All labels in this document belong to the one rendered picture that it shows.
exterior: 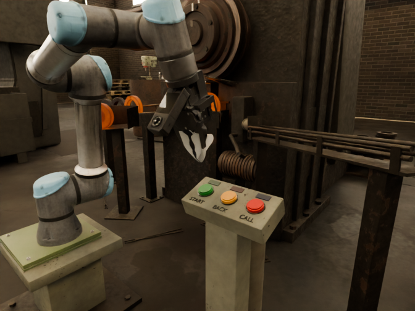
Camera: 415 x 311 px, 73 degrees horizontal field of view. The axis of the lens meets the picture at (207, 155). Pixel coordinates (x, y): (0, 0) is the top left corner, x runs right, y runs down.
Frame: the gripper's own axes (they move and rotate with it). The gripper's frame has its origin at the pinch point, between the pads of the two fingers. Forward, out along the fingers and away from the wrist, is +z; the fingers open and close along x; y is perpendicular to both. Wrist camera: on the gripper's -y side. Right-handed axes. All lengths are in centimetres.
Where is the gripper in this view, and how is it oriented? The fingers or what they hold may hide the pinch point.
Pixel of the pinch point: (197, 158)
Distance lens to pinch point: 68.5
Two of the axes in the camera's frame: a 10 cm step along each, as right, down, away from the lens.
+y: 5.8, -5.2, 6.2
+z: 2.2, 8.4, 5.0
